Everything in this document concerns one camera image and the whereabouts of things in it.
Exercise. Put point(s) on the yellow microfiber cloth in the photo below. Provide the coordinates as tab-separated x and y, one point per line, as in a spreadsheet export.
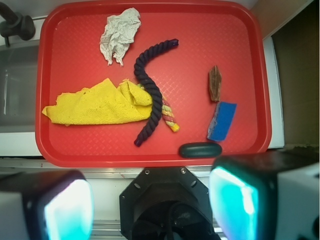
102	104

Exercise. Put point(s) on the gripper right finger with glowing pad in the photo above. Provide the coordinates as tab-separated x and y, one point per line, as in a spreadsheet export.
273	195

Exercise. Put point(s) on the red plastic tray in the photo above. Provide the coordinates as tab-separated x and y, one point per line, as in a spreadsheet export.
210	33

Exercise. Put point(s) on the grey plastic sink basin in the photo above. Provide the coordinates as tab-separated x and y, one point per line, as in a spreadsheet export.
18	82

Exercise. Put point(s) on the crumpled white paper towel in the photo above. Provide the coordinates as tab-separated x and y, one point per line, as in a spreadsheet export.
119	33

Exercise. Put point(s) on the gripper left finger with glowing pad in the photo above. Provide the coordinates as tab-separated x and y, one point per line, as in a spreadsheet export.
49	205

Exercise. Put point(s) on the brown wood chip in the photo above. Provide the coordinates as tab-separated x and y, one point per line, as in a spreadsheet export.
215	83

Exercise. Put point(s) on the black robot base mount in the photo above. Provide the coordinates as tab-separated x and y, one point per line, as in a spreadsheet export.
166	203

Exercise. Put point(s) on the grey toy faucet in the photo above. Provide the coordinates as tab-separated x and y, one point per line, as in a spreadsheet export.
15	24

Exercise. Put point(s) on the blue sponge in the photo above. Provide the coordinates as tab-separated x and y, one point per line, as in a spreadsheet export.
221	122

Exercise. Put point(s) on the dark green oval stone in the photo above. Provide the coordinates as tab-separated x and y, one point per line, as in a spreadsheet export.
197	150

